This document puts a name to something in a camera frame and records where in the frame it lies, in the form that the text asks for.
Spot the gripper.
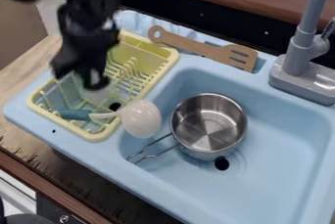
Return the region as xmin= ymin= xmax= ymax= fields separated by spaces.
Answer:
xmin=48 ymin=19 xmax=122 ymax=91

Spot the silver pot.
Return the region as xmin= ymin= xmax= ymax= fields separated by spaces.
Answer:
xmin=125 ymin=92 xmax=251 ymax=165

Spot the yellow dish rack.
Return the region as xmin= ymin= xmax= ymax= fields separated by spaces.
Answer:
xmin=25 ymin=29 xmax=182 ymax=144

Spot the wooden spatula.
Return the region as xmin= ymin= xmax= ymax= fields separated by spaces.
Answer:
xmin=146 ymin=24 xmax=260 ymax=73

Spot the blue toy sink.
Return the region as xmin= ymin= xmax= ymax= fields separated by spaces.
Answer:
xmin=1 ymin=8 xmax=335 ymax=224

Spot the grey tap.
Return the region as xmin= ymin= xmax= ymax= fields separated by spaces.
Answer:
xmin=266 ymin=0 xmax=335 ymax=107

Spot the white ladle with blue handle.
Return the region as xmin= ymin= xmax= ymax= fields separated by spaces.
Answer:
xmin=57 ymin=98 xmax=164 ymax=140

